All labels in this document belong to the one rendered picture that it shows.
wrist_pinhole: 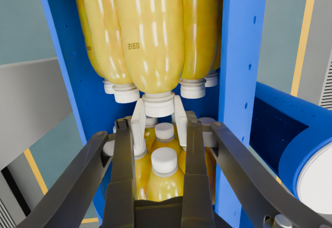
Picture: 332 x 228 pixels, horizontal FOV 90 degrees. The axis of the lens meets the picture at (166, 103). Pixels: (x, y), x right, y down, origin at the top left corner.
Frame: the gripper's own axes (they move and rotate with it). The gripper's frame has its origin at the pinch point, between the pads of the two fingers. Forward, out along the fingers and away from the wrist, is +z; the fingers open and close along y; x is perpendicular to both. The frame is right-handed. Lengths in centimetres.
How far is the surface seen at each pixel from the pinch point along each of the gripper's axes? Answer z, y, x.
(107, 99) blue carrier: 17.3, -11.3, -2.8
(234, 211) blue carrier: -0.5, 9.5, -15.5
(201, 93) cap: 6.7, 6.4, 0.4
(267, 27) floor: 120, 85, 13
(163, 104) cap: 1.2, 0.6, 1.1
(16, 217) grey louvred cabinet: 102, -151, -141
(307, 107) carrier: 32, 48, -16
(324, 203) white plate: 16, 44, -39
